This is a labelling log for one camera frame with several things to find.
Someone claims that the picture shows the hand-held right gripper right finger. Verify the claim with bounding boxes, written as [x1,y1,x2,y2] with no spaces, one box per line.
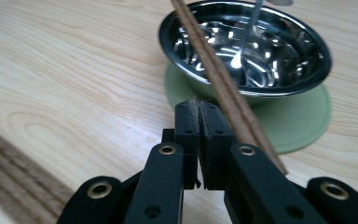
[198,101,239,191]

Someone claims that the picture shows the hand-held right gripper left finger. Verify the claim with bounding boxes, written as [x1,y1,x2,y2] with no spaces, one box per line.
[173,100,201,190]

